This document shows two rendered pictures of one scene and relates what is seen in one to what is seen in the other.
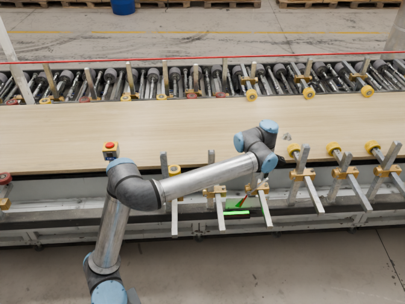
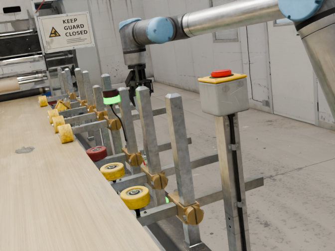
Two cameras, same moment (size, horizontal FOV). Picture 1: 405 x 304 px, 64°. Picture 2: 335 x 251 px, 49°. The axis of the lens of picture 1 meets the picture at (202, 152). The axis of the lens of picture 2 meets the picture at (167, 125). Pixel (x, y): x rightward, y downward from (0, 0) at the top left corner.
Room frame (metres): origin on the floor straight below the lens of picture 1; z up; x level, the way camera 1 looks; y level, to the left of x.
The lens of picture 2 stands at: (1.55, 1.11, 1.32)
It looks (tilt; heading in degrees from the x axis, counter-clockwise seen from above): 14 degrees down; 253
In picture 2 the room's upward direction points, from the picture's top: 8 degrees counter-clockwise
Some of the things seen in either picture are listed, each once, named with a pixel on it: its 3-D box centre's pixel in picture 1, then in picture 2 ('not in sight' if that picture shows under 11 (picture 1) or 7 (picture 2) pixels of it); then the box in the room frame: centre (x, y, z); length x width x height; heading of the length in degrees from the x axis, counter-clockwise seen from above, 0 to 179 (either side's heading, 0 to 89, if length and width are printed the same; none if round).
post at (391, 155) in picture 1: (381, 173); (92, 111); (1.32, -1.04, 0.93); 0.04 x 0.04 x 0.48; 4
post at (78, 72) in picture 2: not in sight; (84, 105); (1.34, -1.29, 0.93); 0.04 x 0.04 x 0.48; 4
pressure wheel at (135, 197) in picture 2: (174, 175); (137, 208); (1.38, 0.17, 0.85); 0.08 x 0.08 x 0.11
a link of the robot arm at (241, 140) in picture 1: (248, 141); (154, 31); (1.14, -0.21, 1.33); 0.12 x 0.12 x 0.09; 27
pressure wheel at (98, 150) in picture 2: not in sight; (98, 161); (1.41, -0.33, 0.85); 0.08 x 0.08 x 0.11
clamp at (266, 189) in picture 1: (256, 188); (131, 156); (1.28, -0.32, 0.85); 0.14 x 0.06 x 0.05; 94
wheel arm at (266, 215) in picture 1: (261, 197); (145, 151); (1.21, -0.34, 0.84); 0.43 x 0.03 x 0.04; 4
